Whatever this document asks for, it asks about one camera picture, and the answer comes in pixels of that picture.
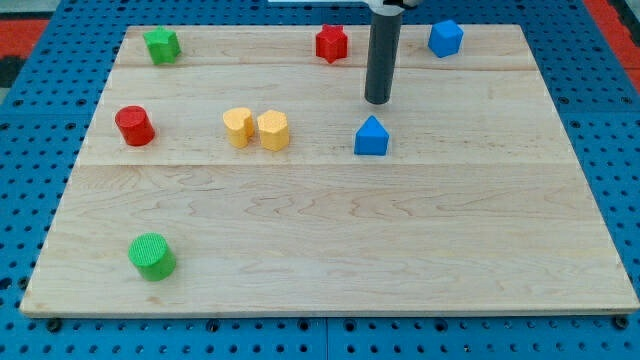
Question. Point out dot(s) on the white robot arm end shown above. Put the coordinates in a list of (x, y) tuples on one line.
[(391, 7)]

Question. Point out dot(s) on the yellow heart block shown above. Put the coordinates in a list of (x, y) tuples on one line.
[(239, 127)]

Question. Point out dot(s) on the blue triangle block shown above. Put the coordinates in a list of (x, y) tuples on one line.
[(371, 138)]

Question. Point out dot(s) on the yellow hexagon block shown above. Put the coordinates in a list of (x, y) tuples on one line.
[(274, 130)]

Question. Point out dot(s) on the light wooden board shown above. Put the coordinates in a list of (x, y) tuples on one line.
[(478, 208)]

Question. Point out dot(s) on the red star block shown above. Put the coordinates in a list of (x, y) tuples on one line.
[(331, 43)]

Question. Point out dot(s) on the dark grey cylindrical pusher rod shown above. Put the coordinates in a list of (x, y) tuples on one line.
[(382, 50)]

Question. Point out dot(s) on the green cylinder block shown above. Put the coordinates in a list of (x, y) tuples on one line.
[(152, 257)]

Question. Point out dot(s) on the blue cube block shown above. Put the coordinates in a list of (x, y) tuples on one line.
[(445, 38)]

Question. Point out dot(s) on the red cylinder block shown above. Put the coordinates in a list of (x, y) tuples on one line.
[(134, 125)]

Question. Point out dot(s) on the green star block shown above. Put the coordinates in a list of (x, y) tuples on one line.
[(162, 44)]

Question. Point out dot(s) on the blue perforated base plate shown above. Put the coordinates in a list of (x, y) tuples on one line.
[(586, 58)]

